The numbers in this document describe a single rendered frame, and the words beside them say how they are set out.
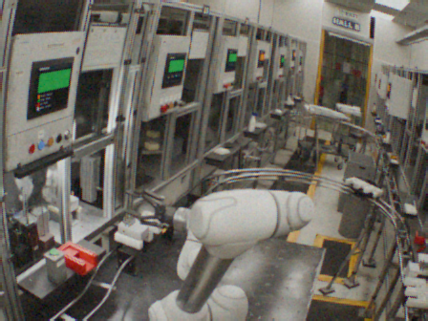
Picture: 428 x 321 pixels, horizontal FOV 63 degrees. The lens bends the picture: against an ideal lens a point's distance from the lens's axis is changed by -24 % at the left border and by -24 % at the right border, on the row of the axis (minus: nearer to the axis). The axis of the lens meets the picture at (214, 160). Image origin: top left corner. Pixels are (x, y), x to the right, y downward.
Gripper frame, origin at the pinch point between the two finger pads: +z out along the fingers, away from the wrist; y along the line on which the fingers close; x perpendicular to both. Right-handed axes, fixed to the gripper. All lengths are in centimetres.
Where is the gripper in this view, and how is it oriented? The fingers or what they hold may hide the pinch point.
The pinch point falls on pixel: (131, 203)
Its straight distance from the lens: 181.2
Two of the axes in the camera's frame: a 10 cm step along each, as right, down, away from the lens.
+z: -9.4, -2.3, 2.7
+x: -3.2, 2.3, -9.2
